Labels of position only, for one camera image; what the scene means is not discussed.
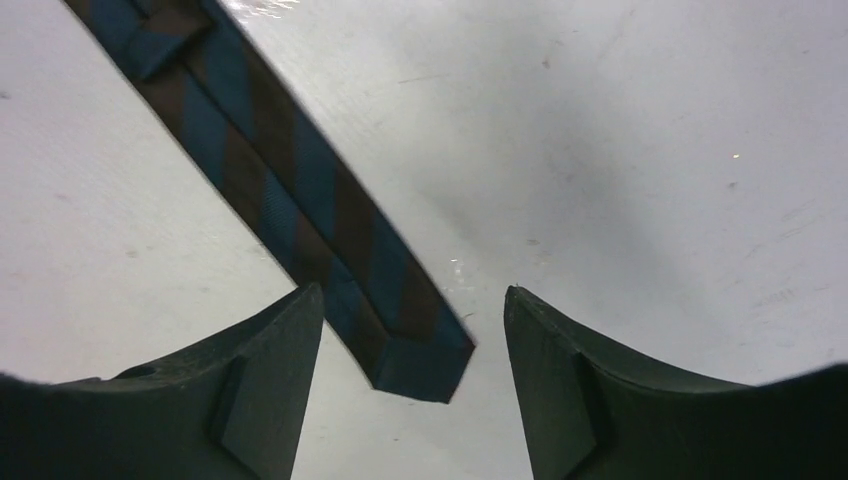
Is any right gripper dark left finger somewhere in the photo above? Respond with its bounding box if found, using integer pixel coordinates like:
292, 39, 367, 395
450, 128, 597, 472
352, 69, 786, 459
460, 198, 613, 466
1, 286, 323, 479

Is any blue brown striped tie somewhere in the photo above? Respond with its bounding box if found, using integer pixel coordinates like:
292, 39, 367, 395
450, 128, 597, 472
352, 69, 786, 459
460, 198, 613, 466
69, 0, 475, 403

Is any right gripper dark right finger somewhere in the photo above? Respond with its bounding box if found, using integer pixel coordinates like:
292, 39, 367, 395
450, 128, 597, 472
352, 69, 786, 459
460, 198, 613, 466
504, 286, 847, 480

